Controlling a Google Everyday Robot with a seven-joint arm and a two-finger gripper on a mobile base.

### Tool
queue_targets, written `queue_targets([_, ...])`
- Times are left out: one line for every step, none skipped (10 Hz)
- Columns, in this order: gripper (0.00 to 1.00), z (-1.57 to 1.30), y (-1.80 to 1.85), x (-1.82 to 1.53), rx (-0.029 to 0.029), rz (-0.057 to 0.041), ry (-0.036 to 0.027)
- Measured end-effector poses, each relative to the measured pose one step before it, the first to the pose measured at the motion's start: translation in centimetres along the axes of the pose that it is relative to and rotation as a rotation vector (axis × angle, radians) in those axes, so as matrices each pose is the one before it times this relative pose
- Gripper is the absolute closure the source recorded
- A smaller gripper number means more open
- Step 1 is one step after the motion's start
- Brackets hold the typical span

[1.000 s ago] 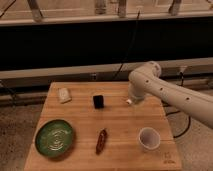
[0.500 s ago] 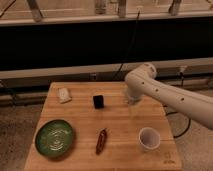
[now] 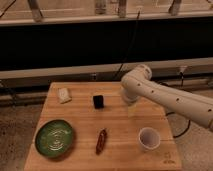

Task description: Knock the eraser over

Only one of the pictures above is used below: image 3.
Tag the translucent yellowish end effector tip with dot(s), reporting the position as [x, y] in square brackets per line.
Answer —
[131, 110]

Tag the black eraser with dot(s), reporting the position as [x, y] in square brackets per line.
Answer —
[98, 101]

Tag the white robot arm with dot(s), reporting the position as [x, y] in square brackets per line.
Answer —
[137, 83]

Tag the white paper cup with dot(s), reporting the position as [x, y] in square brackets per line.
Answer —
[149, 139]

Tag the brown sausage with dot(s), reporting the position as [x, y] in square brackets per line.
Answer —
[101, 141]

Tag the wooden cutting board table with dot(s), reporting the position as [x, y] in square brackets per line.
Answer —
[108, 137]

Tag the white wrapped packet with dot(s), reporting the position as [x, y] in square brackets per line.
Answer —
[63, 95]

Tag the green ceramic plate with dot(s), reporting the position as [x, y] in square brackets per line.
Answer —
[54, 138]

